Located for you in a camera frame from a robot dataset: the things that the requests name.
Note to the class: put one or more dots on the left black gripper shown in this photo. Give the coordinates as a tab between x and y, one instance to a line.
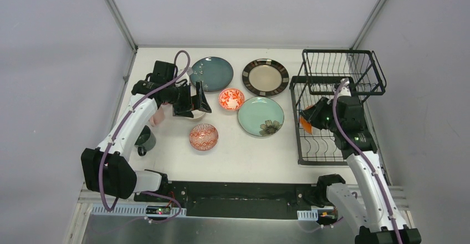
192	98

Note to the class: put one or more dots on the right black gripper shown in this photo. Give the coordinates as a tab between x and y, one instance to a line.
312	114

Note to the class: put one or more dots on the orange bowl white inside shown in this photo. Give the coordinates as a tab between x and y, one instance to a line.
306	125

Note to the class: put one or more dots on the orange floral pattern bowl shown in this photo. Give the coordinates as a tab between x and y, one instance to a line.
231	99

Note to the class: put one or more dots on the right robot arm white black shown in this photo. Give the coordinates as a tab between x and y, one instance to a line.
377	219

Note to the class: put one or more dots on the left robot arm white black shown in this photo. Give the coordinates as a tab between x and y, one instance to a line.
106	168

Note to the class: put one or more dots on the plain white bowl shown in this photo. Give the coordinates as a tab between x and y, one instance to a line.
197	115

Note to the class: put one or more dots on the dark blue plate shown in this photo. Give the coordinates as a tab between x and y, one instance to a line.
214	73

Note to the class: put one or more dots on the teal flower plate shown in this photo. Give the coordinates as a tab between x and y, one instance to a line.
261	116

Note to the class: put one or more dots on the pink cup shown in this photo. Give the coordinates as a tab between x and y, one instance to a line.
158	117

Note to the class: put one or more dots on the black striped rim plate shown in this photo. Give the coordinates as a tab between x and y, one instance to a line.
265	77

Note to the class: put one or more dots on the dark green mug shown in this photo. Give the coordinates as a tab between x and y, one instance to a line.
145	142

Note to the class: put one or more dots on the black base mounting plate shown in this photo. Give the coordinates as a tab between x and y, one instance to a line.
245	200

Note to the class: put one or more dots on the black wire dish rack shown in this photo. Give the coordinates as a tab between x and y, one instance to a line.
320	74

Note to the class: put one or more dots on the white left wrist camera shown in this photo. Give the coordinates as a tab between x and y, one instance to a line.
163	72

